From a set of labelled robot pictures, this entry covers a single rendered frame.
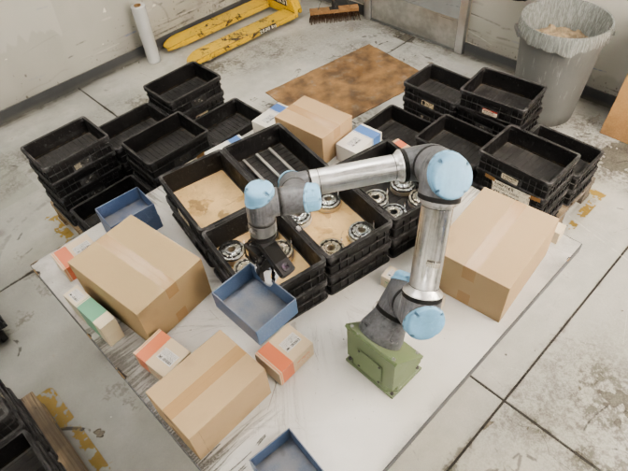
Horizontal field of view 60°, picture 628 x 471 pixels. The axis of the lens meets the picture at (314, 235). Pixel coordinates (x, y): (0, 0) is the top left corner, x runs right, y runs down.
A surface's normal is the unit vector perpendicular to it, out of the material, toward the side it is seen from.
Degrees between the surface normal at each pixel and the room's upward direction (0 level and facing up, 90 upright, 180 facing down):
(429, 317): 71
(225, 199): 0
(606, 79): 90
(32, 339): 0
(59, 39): 90
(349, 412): 0
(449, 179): 56
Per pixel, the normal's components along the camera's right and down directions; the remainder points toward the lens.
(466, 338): -0.06, -0.68
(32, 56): 0.70, 0.49
